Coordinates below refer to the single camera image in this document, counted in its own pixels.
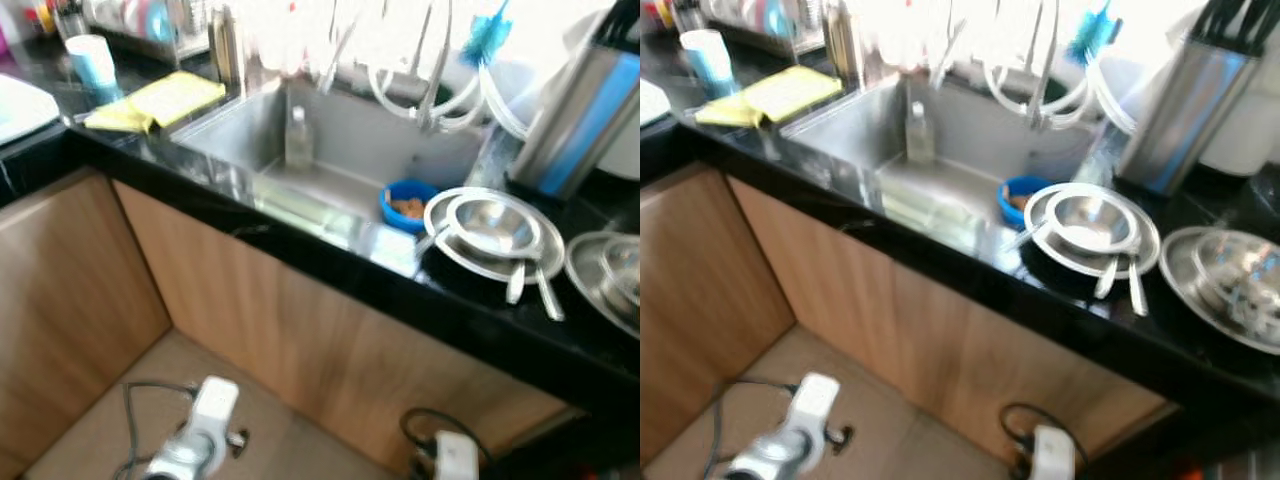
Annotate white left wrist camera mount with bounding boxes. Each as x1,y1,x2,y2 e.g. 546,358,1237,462
790,373,842,441
190,376,242,441

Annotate steel bowl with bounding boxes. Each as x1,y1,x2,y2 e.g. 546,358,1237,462
445,195,543,261
1045,192,1136,256
598,240,641,306
1195,235,1280,336

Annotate brown wooden cabinet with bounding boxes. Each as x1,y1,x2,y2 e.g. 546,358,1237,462
0,165,581,480
640,165,1176,480

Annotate blue plastic bowl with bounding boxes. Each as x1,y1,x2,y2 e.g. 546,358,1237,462
997,176,1051,233
379,179,441,236

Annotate gold steel thermos jug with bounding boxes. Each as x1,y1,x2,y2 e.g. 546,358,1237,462
208,5,241,86
822,5,861,86

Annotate clear plastic bottle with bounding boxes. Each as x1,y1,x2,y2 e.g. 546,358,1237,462
285,105,314,169
905,100,936,166

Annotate yellow cleaning cloth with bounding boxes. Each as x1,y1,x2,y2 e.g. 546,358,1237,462
84,71,227,134
694,66,843,129

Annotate large steel plate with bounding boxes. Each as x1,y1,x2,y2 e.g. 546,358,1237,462
565,232,641,339
1022,182,1161,281
1158,226,1280,357
423,187,567,284

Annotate steel knife block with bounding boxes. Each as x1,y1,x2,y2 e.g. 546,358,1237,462
508,40,641,201
1115,35,1261,196

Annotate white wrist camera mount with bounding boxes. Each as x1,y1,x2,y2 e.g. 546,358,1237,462
1030,425,1077,480
435,432,479,480
190,376,242,441
790,373,842,441

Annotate blue bottle brush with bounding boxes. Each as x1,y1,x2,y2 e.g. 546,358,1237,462
1066,0,1116,66
462,0,513,69

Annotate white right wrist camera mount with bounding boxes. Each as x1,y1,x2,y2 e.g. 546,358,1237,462
1030,425,1077,480
435,432,479,480

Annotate black knife handles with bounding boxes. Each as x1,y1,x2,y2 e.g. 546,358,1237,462
1190,0,1280,56
595,0,641,51

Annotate white hose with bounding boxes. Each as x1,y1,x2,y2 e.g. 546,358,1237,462
365,60,526,139
985,58,1136,136

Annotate stainless steel sink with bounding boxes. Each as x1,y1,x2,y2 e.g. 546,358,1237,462
175,80,501,251
780,78,1126,251

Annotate white and blue cup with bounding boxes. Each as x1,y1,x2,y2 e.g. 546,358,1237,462
680,29,736,86
66,35,121,93

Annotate wire dish rack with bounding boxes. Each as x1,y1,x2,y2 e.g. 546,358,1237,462
85,0,216,61
700,0,831,56

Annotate steel spring neck faucet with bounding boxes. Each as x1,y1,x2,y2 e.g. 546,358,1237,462
415,0,456,131
1025,0,1066,131

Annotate white tray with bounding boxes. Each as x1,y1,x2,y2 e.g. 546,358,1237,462
640,78,671,129
0,75,59,146

